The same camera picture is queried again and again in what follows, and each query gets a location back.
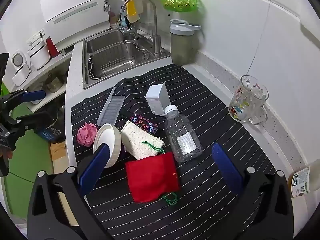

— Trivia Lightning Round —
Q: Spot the black case with colourful print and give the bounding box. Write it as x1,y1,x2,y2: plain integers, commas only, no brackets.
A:
122,107,159,136

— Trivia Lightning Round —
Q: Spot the white appliance with round dial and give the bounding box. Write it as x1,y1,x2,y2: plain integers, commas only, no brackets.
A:
11,50,32,87

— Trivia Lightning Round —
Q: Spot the glass jar with yellow lid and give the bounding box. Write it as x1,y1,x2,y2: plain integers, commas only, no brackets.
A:
287,165,313,198

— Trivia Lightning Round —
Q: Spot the white countertop dishwasher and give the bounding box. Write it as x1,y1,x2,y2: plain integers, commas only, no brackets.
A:
40,0,112,52

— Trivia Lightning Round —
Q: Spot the white ceramic dish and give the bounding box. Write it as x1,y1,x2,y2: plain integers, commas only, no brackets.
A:
92,123,122,169

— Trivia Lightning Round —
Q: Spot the white loofah sponge pad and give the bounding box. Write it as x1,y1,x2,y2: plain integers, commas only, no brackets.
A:
120,120,166,161

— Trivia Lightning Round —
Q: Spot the blue package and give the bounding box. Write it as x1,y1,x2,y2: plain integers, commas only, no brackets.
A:
34,127,63,142

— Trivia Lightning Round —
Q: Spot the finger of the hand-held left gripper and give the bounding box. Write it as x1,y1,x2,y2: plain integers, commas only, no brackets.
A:
0,89,47,113
5,111,54,142

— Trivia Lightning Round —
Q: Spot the black striped mat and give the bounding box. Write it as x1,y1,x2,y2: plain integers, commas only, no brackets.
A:
71,64,283,240

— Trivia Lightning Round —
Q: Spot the white lidded kitchen container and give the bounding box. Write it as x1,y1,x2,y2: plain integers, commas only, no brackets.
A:
27,39,51,71

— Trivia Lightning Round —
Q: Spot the green plastic basket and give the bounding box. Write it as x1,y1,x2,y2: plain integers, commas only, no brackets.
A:
157,0,200,13

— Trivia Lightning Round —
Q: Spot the wire sink drain rack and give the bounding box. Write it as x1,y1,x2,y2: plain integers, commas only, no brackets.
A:
87,41,151,79

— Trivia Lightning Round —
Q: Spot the printed glass mug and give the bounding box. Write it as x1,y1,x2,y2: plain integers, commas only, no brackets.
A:
228,75,269,126

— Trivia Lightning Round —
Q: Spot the metal pot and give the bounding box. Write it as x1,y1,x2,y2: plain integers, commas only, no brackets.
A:
45,74,64,93

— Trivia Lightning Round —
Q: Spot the red drawstring pouch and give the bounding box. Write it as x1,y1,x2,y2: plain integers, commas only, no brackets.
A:
125,151,181,207

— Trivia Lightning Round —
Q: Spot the red cup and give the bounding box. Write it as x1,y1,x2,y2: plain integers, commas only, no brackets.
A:
46,37,61,58

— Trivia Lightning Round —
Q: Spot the white wall socket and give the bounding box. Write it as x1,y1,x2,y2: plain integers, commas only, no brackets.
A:
27,29,46,46

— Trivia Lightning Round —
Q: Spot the shaker bottle with grey lid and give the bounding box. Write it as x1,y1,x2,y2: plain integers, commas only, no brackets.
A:
169,19,202,66

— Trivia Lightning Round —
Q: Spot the grey ice cube tray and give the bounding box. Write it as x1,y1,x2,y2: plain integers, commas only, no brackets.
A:
96,87,126,128

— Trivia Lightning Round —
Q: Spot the pink paper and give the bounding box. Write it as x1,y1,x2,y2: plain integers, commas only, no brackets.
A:
77,122,99,147

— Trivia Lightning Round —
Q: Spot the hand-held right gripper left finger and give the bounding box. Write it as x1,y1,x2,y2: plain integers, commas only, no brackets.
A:
27,144,112,240

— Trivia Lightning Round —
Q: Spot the white ribbed plastic box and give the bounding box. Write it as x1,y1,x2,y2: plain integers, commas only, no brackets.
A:
145,82,171,117

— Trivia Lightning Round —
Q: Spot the clear plastic water bottle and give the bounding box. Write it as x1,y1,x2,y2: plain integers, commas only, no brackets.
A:
164,104,204,163

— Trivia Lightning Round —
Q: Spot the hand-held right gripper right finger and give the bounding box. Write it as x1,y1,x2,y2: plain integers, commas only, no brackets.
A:
211,143,297,240

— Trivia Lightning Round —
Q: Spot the stainless steel sink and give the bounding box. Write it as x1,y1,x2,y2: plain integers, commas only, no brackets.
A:
82,27,172,91

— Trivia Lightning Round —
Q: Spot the brown cardboard piece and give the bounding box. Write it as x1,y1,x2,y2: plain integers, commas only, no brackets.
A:
49,141,68,162

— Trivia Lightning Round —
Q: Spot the yellow plastic holder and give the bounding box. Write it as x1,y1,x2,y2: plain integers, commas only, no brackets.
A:
123,0,144,23

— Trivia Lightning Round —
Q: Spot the slim chrome gooseneck faucet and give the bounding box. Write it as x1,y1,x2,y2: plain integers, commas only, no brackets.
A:
121,0,163,57

